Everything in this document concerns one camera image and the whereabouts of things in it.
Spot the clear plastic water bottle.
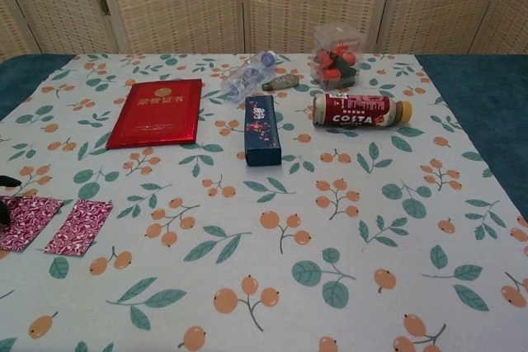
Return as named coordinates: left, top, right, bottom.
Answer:
left=220, top=49, right=278, bottom=102

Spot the blue felt table cover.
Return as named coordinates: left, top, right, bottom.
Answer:
left=0, top=53, right=528, bottom=221

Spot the clear box of red caps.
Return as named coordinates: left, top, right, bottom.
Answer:
left=309, top=24, right=366, bottom=92

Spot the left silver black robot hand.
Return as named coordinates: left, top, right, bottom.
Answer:
left=0, top=175, right=23, bottom=230

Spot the floral orange berry tablecloth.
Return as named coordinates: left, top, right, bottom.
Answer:
left=0, top=53, right=528, bottom=352

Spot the red certificate folder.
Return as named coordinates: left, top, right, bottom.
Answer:
left=106, top=78, right=204, bottom=150

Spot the woven bamboo folding screen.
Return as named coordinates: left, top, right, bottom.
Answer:
left=0, top=0, right=528, bottom=63

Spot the dark blue long box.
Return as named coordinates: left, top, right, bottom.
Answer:
left=243, top=95, right=283, bottom=167

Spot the pink patterned pouch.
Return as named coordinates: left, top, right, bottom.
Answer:
left=0, top=195, right=66, bottom=253

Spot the small oval metallic trinket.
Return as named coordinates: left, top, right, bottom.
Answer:
left=262, top=73, right=301, bottom=92

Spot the pink patterned packet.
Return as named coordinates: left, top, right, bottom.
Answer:
left=44, top=199, right=114, bottom=256

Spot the red Costa coffee bottle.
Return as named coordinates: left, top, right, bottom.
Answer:
left=313, top=93, right=413, bottom=128

